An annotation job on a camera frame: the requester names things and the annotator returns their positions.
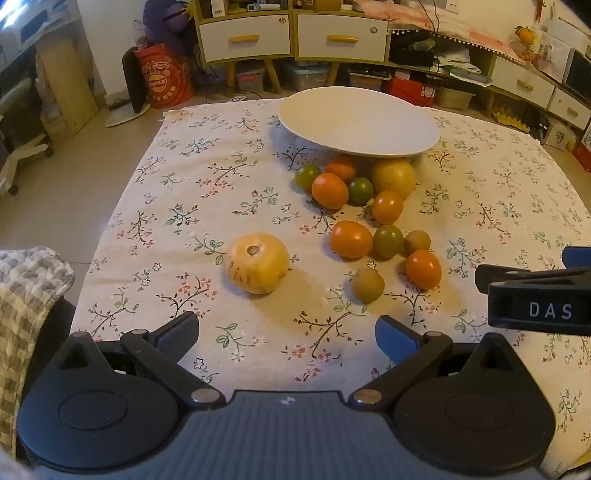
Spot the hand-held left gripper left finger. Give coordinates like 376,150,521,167
58,311,227,411

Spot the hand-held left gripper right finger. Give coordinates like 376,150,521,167
348,315,527,409

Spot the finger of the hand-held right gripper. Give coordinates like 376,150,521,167
562,247,591,271
475,264,591,296

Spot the small glossy orange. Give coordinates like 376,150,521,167
372,189,404,225
405,250,443,290

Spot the small brown kiwi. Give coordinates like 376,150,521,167
403,229,432,257

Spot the olive green tangerine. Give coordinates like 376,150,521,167
372,224,405,258

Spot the yellow apple brown stem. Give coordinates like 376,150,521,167
225,233,291,295

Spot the orange tomato large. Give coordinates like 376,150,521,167
329,220,373,258

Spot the large yellow grapefruit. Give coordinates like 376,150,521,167
371,158,417,200

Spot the mandarin orange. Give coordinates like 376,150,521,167
311,172,350,210
326,154,358,183

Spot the white plate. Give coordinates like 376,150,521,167
278,86,440,160

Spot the yellow tray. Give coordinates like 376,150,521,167
492,108,527,130

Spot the checked knitted blanket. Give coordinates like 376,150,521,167
0,247,76,457

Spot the floral tablecloth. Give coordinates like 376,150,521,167
74,95,591,480

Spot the low yellow white console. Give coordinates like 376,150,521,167
388,28,591,139

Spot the black microwave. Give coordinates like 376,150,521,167
564,48,591,100

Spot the red cardboard box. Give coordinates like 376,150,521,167
383,76,437,108

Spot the stand with oranges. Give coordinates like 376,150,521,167
515,25,539,63

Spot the white office chair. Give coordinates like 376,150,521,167
0,131,54,195

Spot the pink cloth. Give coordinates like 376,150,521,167
355,0,509,56

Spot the black panel on white base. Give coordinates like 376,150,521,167
105,46,151,127

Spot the red printed bag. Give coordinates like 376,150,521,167
134,41,195,109

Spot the small clear storage box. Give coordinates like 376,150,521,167
235,62,266,93

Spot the light wooden desk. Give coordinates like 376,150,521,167
0,0,99,134

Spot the clear storage box blue lid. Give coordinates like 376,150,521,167
281,62,331,93

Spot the purple plush toy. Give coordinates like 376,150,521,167
142,0,199,51

